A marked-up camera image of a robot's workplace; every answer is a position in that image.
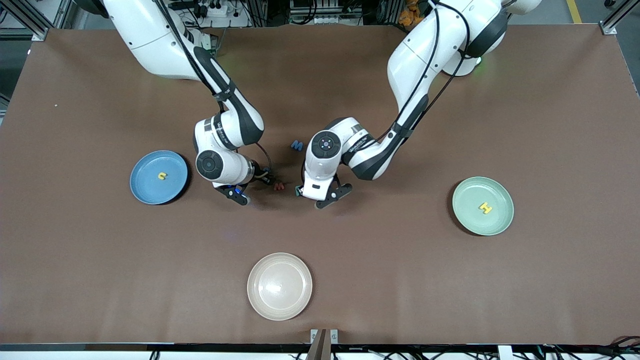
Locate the brown wooden post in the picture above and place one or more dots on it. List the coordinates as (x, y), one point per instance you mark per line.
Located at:
(320, 347)

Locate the blue foam letter W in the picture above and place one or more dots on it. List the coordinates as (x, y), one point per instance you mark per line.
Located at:
(297, 146)

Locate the red foam letter w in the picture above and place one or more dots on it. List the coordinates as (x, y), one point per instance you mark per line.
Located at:
(279, 187)

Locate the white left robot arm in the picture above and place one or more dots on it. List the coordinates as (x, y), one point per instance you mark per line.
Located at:
(425, 60)

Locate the dark equipment rack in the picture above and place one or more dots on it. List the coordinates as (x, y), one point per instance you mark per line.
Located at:
(350, 10)

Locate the blue plate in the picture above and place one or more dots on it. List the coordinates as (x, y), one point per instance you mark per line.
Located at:
(150, 187)

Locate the yellow foam letter H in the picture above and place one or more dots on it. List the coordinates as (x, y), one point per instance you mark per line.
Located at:
(485, 208)

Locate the aluminium frame profile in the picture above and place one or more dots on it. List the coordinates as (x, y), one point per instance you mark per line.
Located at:
(609, 27)
(40, 32)

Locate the orange bag pile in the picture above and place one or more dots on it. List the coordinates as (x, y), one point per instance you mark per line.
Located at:
(412, 12)

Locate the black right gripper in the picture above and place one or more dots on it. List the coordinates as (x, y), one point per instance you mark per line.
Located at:
(263, 177)

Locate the white power strip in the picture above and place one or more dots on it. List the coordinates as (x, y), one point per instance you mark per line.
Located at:
(325, 20)
(217, 10)

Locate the white block under table edge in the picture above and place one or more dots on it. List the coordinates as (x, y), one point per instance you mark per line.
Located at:
(505, 353)

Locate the metal table edge bracket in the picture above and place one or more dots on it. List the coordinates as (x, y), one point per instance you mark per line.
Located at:
(334, 336)

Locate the green plate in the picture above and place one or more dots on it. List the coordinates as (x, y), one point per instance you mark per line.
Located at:
(470, 215)

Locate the beige plate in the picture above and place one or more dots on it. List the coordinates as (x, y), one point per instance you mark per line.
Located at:
(279, 286)

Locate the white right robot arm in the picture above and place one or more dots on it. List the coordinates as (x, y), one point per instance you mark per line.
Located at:
(150, 40)

